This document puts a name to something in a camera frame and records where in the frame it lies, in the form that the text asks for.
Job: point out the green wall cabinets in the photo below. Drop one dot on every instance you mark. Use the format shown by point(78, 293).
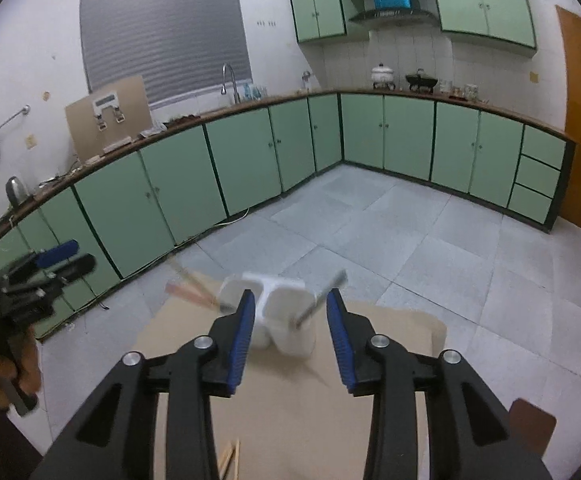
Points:
point(485, 5)

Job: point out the bundle of wooden chopsticks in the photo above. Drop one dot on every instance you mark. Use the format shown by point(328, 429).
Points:
point(195, 295)

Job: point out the grey spoon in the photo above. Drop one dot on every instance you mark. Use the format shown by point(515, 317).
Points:
point(320, 295)

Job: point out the beige scalloped tablecloth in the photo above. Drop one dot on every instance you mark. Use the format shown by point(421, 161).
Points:
point(290, 410)

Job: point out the grey window blind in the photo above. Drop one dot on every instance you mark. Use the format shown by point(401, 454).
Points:
point(165, 30)

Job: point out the chrome towel rail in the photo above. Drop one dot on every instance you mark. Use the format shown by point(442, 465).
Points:
point(18, 114)

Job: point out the black cooking pot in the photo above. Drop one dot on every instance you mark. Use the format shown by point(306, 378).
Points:
point(420, 80)

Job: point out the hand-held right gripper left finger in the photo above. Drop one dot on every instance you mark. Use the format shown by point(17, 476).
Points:
point(243, 340)

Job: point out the chrome sink faucet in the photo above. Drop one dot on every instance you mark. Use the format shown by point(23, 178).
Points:
point(229, 72)

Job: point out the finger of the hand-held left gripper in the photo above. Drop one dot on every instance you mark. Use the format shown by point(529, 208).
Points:
point(78, 267)
point(58, 254)

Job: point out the green base cabinets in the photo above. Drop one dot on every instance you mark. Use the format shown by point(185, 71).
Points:
point(180, 195)

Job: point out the clear plastic containers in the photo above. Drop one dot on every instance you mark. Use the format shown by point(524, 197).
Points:
point(254, 91)

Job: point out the white cooking pot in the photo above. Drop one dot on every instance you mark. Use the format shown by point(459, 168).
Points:
point(383, 76)

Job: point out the brown wooden stool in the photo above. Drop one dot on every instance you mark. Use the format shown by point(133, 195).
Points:
point(533, 425)

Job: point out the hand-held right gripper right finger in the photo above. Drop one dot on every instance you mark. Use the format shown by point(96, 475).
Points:
point(338, 340)

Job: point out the brown water dispenser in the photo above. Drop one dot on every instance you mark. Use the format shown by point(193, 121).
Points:
point(130, 105)

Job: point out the steel electric kettle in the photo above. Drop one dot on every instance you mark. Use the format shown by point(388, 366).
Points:
point(15, 192)

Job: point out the white two-compartment utensil holder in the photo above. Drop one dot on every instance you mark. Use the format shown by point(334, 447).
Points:
point(290, 330)

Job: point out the range hood with blue film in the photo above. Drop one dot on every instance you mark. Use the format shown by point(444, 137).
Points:
point(390, 14)

